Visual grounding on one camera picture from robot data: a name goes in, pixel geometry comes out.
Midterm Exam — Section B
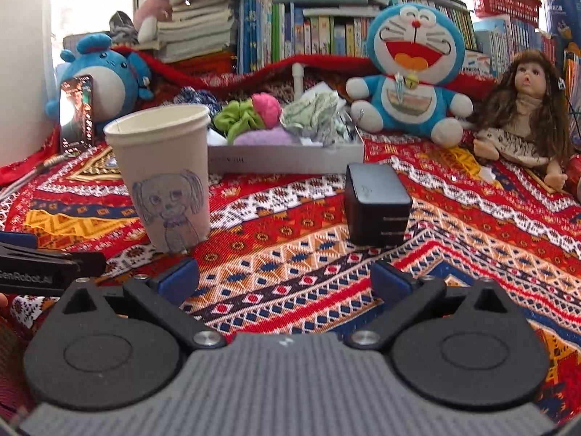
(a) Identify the blue cat plush toy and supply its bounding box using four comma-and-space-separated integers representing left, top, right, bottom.
346, 4, 474, 147

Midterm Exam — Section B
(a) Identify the black power adapter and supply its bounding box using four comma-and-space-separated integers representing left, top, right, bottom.
344, 162, 413, 247

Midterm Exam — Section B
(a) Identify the round blue plush toy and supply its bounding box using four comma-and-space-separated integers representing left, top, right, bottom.
45, 32, 155, 124

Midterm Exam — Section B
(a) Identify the pink plush toy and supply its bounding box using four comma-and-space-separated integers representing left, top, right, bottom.
136, 0, 175, 45

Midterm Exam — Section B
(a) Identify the row of thin blue books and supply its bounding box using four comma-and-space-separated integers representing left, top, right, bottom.
472, 13, 559, 78

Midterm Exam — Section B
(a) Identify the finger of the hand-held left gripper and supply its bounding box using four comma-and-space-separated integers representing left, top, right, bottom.
0, 231, 38, 250
0, 244, 108, 279

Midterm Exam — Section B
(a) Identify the white cardboard box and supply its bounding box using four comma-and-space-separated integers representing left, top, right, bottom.
206, 113, 366, 174

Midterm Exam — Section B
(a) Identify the red patterned blanket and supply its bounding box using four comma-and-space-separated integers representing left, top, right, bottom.
0, 48, 581, 423

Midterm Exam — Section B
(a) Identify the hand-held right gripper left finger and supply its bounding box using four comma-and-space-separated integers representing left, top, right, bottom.
50, 258, 228, 350

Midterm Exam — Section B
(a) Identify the black smartphone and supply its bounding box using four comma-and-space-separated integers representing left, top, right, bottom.
59, 74, 96, 154

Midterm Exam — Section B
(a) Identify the white charging cable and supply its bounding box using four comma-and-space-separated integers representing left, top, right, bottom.
0, 151, 80, 191

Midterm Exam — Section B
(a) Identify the stack of lying books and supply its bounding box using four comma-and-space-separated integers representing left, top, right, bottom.
154, 0, 237, 63

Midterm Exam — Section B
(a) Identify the green floral cloth scrunchie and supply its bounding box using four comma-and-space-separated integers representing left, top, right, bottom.
284, 90, 346, 140

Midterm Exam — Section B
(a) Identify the blue white patterned cloth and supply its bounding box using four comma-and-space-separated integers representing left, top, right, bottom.
175, 87, 224, 117

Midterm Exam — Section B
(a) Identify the row of children's books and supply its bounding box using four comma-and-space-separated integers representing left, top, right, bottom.
236, 0, 477, 76

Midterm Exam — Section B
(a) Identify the grey patterned cloth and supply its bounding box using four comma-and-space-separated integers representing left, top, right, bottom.
109, 10, 139, 46

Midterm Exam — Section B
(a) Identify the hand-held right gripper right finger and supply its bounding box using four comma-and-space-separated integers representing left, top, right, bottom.
349, 261, 527, 350

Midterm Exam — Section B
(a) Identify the pink plush ball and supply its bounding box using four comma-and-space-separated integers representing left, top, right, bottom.
251, 93, 283, 129

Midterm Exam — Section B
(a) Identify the blue cartoon cardboard box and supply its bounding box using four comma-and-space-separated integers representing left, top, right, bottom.
540, 0, 581, 39

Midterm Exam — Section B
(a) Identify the green plush scrunchie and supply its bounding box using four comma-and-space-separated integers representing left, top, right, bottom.
213, 100, 265, 142

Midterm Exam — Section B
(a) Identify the purple plush ball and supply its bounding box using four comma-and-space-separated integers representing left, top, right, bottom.
233, 127, 303, 147

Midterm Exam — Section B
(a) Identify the white paper cup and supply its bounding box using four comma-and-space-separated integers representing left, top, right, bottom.
103, 104, 212, 255

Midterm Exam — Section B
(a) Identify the red plastic basket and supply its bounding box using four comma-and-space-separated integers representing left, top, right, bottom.
469, 0, 543, 32

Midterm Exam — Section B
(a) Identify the brown haired doll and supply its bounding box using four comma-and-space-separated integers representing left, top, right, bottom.
472, 50, 577, 194

